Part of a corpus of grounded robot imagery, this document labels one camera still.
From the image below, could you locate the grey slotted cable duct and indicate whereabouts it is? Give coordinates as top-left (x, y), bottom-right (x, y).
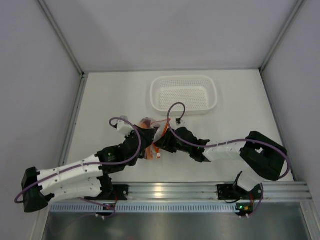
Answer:
top-left (50, 202), bottom-right (252, 214)

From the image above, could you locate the fake orange food piece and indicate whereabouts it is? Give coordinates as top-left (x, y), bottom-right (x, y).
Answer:
top-left (138, 117), bottom-right (155, 160)

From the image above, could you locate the white perforated plastic basket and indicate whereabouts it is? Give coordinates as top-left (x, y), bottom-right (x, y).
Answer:
top-left (149, 75), bottom-right (218, 116)

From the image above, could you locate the aluminium mounting rail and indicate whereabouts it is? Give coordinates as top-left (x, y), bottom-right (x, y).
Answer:
top-left (114, 181), bottom-right (312, 202)

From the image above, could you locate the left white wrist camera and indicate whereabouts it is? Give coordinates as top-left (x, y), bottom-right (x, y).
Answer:
top-left (116, 120), bottom-right (134, 136)

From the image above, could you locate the clear zip top bag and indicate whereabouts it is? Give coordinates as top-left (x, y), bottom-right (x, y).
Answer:
top-left (143, 119), bottom-right (168, 160)

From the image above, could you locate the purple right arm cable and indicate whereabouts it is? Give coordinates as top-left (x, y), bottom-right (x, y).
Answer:
top-left (166, 102), bottom-right (291, 181)

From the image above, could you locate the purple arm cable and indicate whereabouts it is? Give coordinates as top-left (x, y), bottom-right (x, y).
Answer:
top-left (13, 116), bottom-right (145, 204)
top-left (166, 102), bottom-right (291, 181)

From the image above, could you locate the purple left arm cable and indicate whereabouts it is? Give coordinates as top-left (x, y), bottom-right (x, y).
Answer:
top-left (13, 116), bottom-right (145, 204)

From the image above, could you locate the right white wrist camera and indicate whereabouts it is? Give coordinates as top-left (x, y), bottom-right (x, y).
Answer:
top-left (175, 118), bottom-right (186, 128)

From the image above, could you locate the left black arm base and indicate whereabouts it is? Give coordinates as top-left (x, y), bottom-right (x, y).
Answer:
top-left (98, 184), bottom-right (129, 201)

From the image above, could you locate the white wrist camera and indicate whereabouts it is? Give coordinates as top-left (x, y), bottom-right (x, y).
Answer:
top-left (116, 120), bottom-right (134, 136)
top-left (175, 118), bottom-right (186, 128)

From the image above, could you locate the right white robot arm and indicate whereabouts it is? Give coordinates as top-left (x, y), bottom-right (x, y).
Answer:
top-left (153, 127), bottom-right (289, 200)

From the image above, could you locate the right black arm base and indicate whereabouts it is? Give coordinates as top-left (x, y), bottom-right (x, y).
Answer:
top-left (217, 184), bottom-right (241, 204)

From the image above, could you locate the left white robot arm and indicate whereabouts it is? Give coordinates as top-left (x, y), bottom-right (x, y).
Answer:
top-left (20, 126), bottom-right (156, 213)

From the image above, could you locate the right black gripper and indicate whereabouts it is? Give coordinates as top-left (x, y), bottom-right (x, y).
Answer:
top-left (154, 128), bottom-right (192, 154)

